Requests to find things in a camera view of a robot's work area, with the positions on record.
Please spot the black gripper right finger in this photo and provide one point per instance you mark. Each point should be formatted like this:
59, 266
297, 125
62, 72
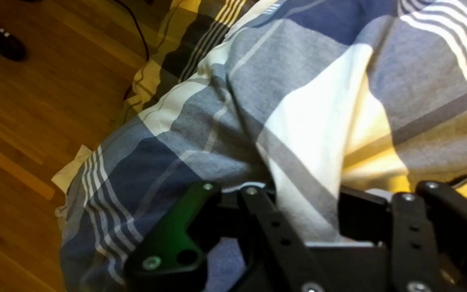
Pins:
364, 216

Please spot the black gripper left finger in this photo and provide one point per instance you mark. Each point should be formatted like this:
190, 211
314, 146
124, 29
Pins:
271, 229

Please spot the blue plaid top pillow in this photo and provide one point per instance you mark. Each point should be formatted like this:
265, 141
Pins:
310, 94

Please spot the plaid bed comforter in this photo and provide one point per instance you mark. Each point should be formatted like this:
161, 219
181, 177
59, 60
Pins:
189, 31

